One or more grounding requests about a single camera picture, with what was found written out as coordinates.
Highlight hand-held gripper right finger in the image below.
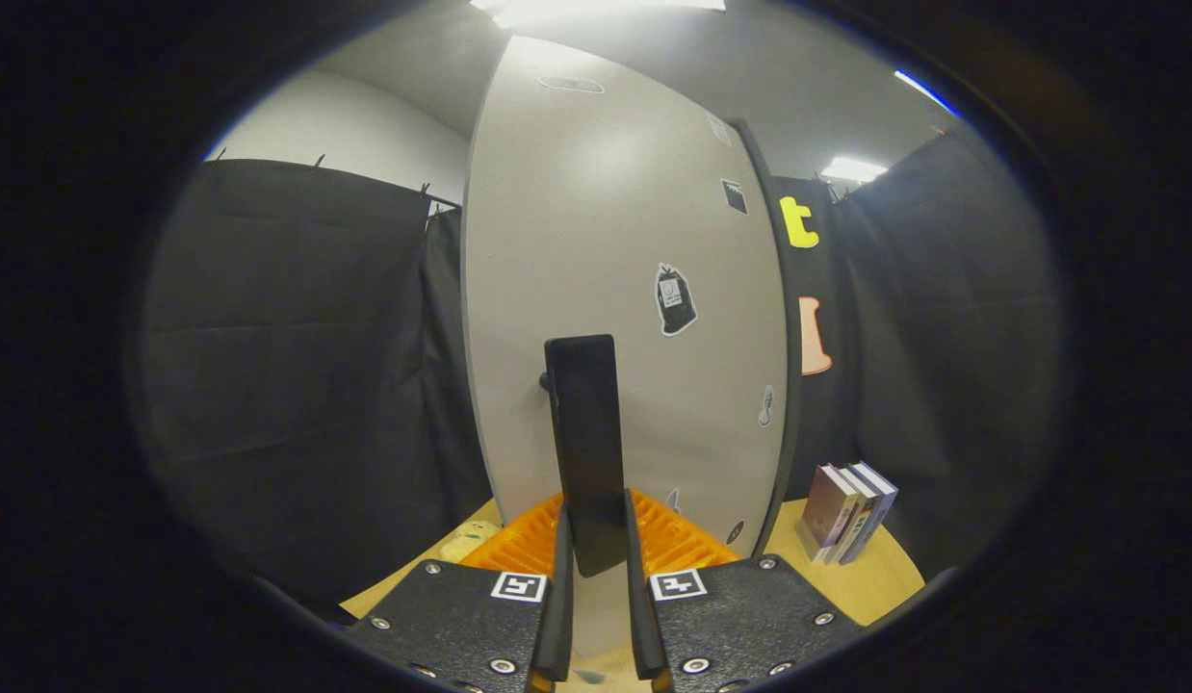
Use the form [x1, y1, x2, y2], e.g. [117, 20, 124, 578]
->
[623, 488, 865, 693]

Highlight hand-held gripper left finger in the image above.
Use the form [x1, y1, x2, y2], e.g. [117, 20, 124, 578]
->
[344, 493, 575, 693]

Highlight black door handle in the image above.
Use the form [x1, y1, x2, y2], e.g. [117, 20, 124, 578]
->
[541, 334, 630, 578]

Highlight light grey cabinet door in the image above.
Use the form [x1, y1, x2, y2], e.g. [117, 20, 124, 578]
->
[460, 37, 790, 660]

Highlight yellow plush toy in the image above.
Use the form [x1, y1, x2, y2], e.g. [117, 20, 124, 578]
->
[440, 520, 501, 562]

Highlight white cover book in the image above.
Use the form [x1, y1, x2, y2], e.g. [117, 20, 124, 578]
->
[827, 467, 881, 565]

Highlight dark grey cabinet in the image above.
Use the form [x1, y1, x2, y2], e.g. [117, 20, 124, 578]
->
[731, 117, 804, 557]

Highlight black backdrop cloth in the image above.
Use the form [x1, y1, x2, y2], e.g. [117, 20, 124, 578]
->
[139, 120, 1064, 607]

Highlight small ceiling light panel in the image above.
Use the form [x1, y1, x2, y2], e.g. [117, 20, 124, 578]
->
[822, 157, 889, 184]

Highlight long ceiling light panel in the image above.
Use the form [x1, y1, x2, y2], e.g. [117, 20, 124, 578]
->
[894, 69, 961, 117]

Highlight large ceiling light panel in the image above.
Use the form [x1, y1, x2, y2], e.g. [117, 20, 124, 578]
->
[471, 0, 727, 28]

